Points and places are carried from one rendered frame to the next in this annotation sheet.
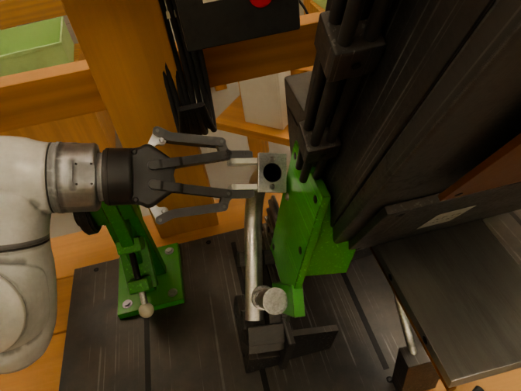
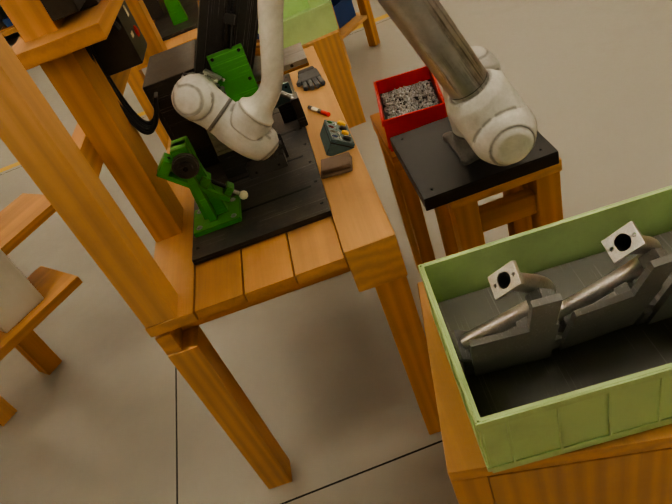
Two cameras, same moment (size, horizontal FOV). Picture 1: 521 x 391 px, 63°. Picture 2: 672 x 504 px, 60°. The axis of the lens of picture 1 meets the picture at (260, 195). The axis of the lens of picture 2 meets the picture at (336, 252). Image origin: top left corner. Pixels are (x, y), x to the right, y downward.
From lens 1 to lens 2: 175 cm
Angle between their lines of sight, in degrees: 58
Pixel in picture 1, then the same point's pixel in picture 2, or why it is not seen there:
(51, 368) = (265, 246)
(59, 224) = not seen: outside the picture
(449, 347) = (295, 59)
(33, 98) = not seen: hidden behind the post
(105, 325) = (244, 226)
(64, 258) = (175, 280)
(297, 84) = (153, 81)
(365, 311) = not seen: hidden behind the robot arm
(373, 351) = (287, 134)
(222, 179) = (21, 454)
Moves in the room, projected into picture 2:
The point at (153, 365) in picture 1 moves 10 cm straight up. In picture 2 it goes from (275, 197) to (263, 170)
